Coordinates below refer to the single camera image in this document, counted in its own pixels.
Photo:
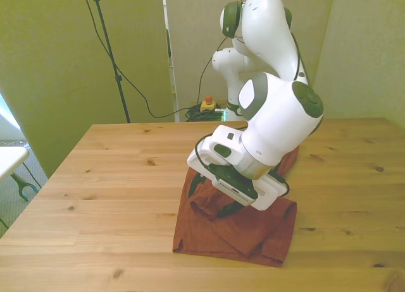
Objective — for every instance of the white folding table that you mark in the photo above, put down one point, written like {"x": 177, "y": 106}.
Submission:
{"x": 12, "y": 159}

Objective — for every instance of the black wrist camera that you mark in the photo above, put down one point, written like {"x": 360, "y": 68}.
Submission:
{"x": 231, "y": 178}

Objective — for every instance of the white vertical rail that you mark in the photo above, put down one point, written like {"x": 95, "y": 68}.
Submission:
{"x": 172, "y": 83}

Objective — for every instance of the yellow emergency stop box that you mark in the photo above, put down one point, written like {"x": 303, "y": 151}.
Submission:
{"x": 209, "y": 106}

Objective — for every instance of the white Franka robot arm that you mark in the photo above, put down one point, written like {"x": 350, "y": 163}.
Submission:
{"x": 278, "y": 121}

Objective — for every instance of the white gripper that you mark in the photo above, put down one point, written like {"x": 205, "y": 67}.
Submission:
{"x": 272, "y": 194}

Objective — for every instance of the black tripod pole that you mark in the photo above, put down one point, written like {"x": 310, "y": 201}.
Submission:
{"x": 118, "y": 78}

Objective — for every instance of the rust orange shorts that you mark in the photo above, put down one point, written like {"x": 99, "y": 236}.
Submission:
{"x": 221, "y": 238}

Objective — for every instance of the teal forked table bracket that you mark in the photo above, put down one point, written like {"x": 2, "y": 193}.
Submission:
{"x": 22, "y": 187}

